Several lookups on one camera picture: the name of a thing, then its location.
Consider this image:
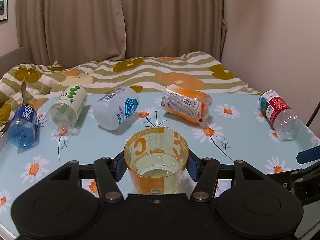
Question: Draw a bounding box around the striped floral blanket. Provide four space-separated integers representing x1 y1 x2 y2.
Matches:
1 51 258 124

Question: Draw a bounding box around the green dotted cut cup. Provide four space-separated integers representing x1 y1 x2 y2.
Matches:
46 85 87 130

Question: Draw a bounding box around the grey headboard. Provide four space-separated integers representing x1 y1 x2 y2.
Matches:
0 47 33 78

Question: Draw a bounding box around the beige curtain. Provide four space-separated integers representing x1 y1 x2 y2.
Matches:
16 0 226 68

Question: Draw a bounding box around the black cable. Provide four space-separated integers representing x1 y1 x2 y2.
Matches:
305 100 320 128

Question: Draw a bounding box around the red label clear cup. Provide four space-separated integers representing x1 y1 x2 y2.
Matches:
259 90 299 141

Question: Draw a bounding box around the yellow orange cut cup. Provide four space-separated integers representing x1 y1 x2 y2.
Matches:
123 127 189 194

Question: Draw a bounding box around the orange label cut cup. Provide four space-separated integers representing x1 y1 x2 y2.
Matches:
161 84 213 124

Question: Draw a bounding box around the blue cut bottle cup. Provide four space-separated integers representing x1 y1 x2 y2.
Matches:
8 105 37 149

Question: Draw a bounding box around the light blue daisy tablecloth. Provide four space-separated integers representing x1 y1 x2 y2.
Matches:
1 93 319 239

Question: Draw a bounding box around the white blue label cup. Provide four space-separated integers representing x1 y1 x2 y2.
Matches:
93 87 139 131

